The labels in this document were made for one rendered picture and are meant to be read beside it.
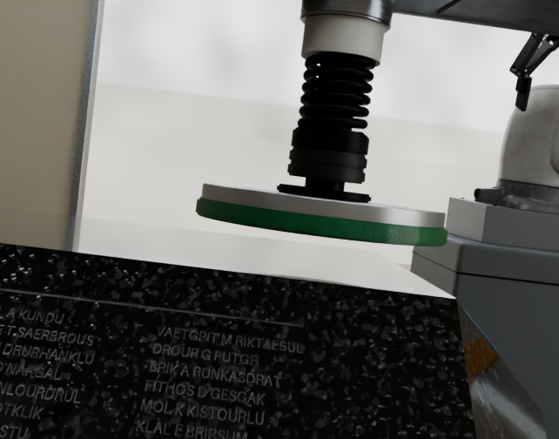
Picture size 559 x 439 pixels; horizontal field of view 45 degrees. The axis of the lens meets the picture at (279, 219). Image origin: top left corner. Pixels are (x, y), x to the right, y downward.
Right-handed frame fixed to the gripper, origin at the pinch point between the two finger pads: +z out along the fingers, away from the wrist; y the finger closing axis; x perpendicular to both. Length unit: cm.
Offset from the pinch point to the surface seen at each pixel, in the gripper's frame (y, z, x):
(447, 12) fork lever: -51, -37, -49
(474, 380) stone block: -62, -24, -81
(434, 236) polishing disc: -60, -26, -68
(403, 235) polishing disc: -63, -28, -70
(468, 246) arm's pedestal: -22.5, 21.3, -15.2
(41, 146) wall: -158, 196, 395
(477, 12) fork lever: -48, -37, -50
